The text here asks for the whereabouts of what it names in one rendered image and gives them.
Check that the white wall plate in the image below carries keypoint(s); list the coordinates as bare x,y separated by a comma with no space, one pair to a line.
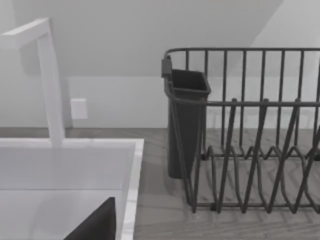
79,109

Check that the white sink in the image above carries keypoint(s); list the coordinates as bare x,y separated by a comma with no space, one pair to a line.
62,175

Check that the tall white tap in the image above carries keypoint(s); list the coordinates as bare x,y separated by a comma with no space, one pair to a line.
50,82

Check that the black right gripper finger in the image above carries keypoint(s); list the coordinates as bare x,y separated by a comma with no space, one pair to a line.
100,223

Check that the dark grey utensil cup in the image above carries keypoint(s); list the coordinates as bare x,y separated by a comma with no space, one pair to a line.
185,120

